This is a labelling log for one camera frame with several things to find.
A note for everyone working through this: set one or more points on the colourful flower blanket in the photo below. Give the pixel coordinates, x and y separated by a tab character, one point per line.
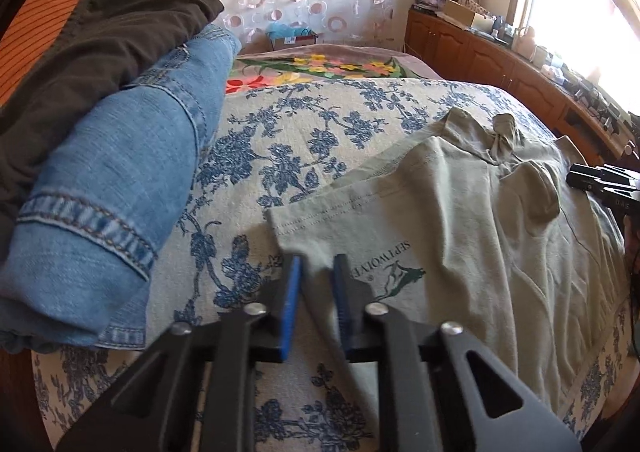
320	65

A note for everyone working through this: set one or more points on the wooden cabinet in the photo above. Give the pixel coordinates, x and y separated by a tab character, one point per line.
480	62

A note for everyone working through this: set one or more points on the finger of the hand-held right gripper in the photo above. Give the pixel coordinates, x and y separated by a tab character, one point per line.
585	182
587	170

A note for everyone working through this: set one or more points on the olive green pants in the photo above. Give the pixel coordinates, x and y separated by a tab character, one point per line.
450	212

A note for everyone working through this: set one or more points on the dark brown pants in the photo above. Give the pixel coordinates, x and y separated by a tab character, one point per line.
100	42

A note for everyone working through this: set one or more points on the blue denim jeans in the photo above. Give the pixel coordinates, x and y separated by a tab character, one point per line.
125	172

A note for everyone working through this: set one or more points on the blue floral bed cover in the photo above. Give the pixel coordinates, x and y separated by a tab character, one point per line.
280	152

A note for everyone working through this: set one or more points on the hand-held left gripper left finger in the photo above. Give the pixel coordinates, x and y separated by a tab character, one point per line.
291	312

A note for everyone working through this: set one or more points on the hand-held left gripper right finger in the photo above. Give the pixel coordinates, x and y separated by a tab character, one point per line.
343	304

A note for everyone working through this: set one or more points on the row of small desk clutter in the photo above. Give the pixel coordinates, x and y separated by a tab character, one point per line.
585	90

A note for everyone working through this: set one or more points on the open cardboard box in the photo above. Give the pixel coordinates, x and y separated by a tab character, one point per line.
465	15

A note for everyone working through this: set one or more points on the cardboard box with blue cloth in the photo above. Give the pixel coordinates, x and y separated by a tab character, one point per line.
292	36

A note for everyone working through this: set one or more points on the pale pink bottle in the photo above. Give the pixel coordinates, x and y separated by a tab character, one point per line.
525	42

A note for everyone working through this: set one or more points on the white mug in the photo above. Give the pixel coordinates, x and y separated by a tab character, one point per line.
541	56

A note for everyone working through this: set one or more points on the stack of papers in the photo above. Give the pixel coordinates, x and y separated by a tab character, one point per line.
435	0

